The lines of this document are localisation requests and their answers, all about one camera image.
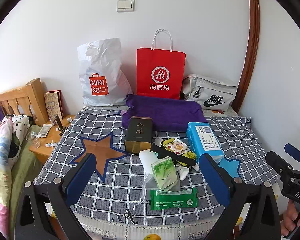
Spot red Haidilao paper bag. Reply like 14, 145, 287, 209
136, 29, 186, 99

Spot brown star patch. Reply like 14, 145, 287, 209
70, 132, 129, 182

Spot green wet wipe packet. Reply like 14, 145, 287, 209
150, 188, 198, 211

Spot brown patterned book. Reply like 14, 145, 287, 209
44, 90, 63, 120

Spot green tissue packet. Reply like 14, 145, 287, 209
151, 157, 178, 191

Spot yellow mesh strap pouch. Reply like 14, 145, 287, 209
161, 141, 196, 166

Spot blue tissue pack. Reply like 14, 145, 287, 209
186, 122, 224, 164

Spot floral bedding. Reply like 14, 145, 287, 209
0, 114, 32, 239

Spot wooden door frame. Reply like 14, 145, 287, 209
232, 0, 260, 113

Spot person's right hand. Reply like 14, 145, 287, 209
280, 200, 300, 236

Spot white Miniso plastic bag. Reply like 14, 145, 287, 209
77, 38, 132, 106

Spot orange print snack packet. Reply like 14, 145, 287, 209
162, 138, 190, 155

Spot white cream tube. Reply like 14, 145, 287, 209
37, 124, 52, 138

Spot grey checked tablecloth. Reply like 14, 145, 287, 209
34, 107, 278, 226

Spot dark tea box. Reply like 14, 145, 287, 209
125, 116, 153, 154

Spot wooden nightstand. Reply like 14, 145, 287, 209
29, 125, 61, 165

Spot white foam block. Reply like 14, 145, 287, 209
139, 149, 159, 174

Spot purple towel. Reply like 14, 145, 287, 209
122, 94, 207, 132

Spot wall light switch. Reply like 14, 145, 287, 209
116, 0, 135, 12

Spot black remote stick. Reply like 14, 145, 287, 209
55, 115, 64, 131

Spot grey Nike waist bag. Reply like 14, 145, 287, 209
181, 74, 237, 111

